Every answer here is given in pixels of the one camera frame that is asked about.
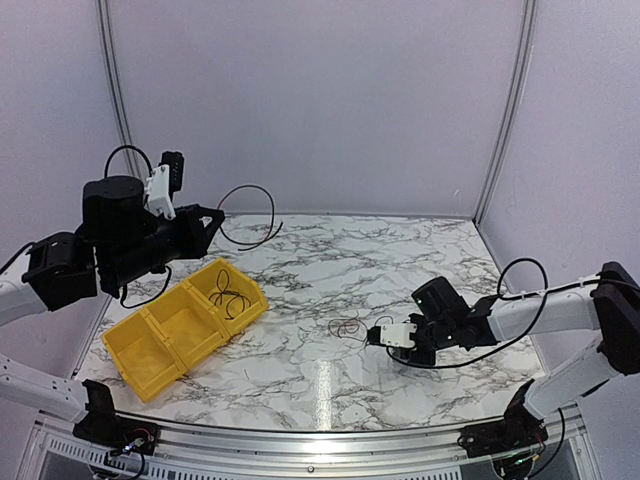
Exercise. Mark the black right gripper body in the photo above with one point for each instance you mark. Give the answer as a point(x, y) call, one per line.
point(441, 330)

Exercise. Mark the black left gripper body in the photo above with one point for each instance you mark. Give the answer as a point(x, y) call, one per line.
point(166, 252)

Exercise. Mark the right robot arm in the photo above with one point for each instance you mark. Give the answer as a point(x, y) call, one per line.
point(606, 302)

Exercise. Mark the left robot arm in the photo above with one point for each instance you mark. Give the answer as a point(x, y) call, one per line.
point(130, 227)

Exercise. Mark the yellow bin right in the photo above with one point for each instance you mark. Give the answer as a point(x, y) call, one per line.
point(232, 297)

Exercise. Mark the yellow bin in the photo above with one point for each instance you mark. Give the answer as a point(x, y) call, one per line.
point(232, 297)
point(144, 357)
point(189, 324)

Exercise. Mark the yellow bin middle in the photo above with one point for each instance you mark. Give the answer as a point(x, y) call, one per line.
point(189, 324)

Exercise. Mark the yellow bin left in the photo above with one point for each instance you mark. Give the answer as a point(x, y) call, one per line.
point(144, 357)

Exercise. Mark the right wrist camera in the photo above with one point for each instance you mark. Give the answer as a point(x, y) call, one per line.
point(392, 335)

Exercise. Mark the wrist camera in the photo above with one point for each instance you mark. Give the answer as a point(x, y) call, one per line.
point(392, 335)
point(165, 180)

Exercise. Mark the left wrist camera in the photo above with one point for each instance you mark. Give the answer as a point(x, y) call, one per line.
point(165, 180)

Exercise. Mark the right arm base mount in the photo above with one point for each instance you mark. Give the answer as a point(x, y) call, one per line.
point(518, 428)

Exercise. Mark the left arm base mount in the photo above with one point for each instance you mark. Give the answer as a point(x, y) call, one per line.
point(103, 426)

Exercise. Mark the aluminium front rail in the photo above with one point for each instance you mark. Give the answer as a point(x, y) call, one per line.
point(189, 451)

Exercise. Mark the left frame post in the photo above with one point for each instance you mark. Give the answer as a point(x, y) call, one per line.
point(108, 48)

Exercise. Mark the frame post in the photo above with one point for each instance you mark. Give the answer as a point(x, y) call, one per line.
point(513, 101)
point(108, 48)

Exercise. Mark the right frame post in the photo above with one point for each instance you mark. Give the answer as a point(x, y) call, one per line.
point(513, 101)

